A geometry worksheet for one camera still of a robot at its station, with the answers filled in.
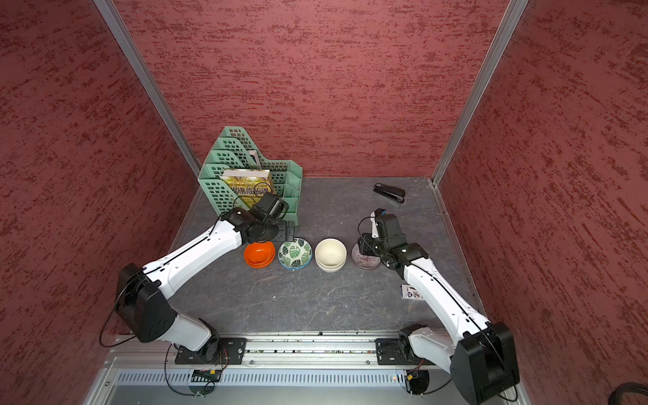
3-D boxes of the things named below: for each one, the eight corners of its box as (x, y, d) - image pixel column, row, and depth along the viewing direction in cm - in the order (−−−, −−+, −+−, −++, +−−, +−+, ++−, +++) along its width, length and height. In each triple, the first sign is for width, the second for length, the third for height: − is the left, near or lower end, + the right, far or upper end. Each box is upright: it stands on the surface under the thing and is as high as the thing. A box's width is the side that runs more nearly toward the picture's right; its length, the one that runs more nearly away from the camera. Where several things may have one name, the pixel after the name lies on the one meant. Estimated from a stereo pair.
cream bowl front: (314, 275, 91) (313, 266, 85) (315, 248, 98) (315, 238, 92) (346, 275, 91) (347, 266, 85) (345, 248, 98) (346, 238, 92)
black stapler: (372, 192, 118) (373, 187, 116) (375, 186, 121) (377, 180, 118) (403, 203, 114) (405, 198, 111) (405, 197, 117) (407, 191, 114)
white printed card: (402, 299, 87) (403, 297, 85) (400, 286, 89) (401, 284, 88) (420, 299, 87) (422, 297, 85) (418, 286, 89) (419, 284, 88)
